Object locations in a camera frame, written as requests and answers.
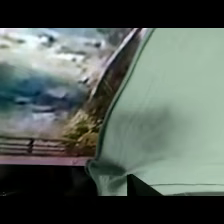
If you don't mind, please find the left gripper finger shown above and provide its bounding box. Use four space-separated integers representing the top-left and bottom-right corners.
126 173 164 197

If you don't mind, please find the pale green garment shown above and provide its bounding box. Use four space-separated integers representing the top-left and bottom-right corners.
84 28 224 197

